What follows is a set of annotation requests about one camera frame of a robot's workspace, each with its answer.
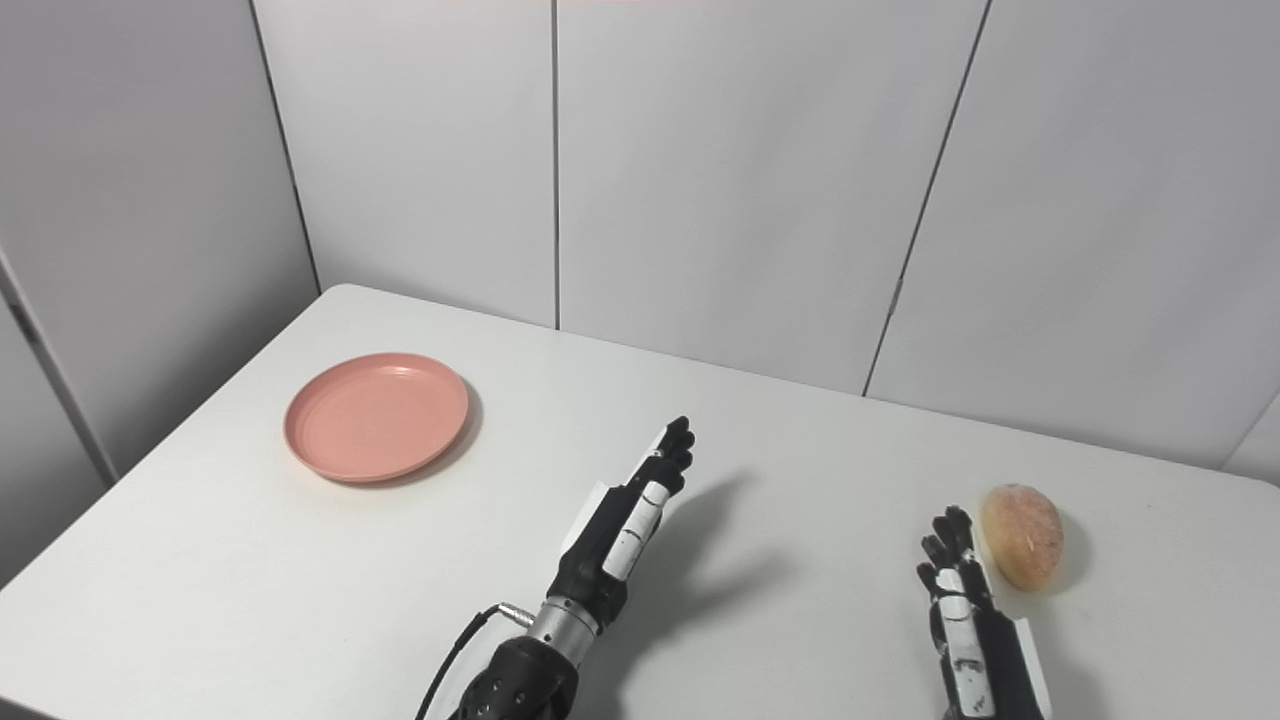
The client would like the brown bread roll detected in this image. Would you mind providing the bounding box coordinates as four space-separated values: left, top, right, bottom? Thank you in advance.
979 484 1065 592

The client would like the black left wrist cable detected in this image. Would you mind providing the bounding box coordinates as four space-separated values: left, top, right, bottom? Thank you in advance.
415 603 535 720

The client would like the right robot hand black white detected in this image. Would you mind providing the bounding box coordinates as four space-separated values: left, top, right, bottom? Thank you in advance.
917 505 1051 720

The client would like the pink round plate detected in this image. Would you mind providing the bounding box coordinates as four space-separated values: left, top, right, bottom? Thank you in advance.
284 352 470 484

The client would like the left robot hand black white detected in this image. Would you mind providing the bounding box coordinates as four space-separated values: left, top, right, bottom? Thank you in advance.
547 416 696 635

